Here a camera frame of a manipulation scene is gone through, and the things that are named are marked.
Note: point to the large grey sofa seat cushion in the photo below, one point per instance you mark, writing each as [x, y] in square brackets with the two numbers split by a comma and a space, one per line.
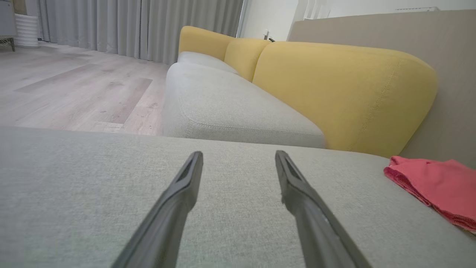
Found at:
[230, 111]

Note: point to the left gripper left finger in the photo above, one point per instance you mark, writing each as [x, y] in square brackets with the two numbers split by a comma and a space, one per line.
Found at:
[174, 212]

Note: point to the white ribbed cylinder appliance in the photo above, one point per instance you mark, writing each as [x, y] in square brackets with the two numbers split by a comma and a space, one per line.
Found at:
[26, 31]

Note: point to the grey curtain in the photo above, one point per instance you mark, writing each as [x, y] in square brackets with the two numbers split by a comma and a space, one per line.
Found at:
[148, 26]

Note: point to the wall socket with plug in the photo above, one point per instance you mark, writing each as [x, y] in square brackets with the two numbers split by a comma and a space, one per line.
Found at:
[267, 34]

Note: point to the medium yellow sofa back cushion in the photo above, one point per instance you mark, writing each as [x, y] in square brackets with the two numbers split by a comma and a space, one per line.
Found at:
[243, 56]

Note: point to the large yellow sofa back cushion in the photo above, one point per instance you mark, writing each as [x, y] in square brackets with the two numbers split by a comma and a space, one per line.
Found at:
[346, 93]

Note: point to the grey cabinet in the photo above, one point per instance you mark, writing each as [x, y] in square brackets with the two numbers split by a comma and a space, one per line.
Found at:
[6, 22]

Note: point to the red shorts with white waistband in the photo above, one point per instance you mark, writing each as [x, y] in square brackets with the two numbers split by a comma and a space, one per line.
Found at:
[435, 186]

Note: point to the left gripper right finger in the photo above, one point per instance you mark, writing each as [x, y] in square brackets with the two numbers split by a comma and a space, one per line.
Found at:
[312, 223]

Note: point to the small yellow sofa back cushion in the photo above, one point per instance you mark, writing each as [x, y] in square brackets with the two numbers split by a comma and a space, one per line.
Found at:
[202, 41]

